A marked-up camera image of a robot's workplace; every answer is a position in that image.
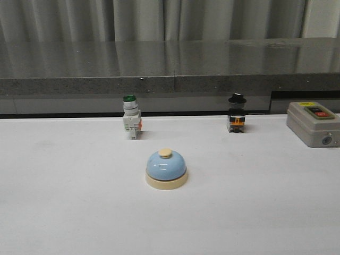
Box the blue desk bell cream base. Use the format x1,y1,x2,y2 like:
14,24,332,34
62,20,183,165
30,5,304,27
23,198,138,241
146,148,189,190

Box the black selector switch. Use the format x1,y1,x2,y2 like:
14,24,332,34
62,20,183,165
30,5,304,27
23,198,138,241
227,93,247,133

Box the grey stone counter ledge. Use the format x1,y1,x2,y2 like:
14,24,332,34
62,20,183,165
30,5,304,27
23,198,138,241
1,38,339,116

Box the green pushbutton switch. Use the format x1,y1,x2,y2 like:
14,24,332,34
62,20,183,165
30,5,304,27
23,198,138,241
123,95,142,139

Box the grey curtain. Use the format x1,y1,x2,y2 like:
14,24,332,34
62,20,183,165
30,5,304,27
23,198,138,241
1,1,339,43

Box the grey power switch box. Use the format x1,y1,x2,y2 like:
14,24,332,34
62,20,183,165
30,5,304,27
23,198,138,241
286,101,339,148

